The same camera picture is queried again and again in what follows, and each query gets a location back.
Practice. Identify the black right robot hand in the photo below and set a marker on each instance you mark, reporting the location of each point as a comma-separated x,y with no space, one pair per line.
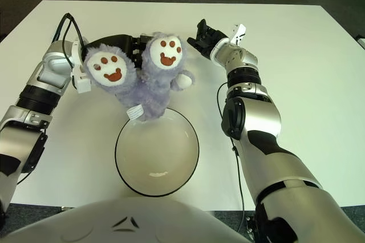
209,39

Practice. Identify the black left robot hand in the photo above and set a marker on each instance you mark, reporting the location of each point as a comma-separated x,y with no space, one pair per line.
119,42

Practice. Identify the purple plush rabbit doll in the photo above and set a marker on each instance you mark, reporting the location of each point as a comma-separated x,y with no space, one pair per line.
148,89

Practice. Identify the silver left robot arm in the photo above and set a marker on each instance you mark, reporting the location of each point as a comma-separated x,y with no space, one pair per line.
48,72

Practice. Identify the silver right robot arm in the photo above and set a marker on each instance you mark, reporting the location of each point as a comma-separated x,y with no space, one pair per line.
262,123

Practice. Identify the white plate with black rim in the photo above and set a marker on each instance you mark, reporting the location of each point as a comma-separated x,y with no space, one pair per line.
158,154

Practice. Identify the white furniture edge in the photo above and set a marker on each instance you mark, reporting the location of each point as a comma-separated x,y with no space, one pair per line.
361,42

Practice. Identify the grey robot torso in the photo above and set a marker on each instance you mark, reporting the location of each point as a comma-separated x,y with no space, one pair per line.
128,223

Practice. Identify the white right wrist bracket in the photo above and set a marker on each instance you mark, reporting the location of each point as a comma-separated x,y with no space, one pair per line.
239,33

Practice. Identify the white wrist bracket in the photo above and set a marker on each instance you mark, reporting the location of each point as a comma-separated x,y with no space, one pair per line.
239,33
81,81

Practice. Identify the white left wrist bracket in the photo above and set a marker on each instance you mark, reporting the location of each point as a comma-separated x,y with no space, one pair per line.
81,81

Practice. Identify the black bracket under table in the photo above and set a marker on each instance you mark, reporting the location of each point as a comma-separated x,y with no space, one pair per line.
251,226

